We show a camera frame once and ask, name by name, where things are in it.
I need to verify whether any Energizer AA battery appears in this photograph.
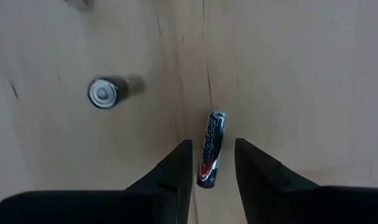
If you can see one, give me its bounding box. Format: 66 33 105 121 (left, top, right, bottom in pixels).
87 74 146 110
196 108 229 189

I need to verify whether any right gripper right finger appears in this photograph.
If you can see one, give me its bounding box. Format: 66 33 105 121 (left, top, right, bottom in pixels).
235 138 378 224

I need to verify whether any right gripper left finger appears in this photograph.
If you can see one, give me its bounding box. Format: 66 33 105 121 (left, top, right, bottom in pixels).
0 139 194 224

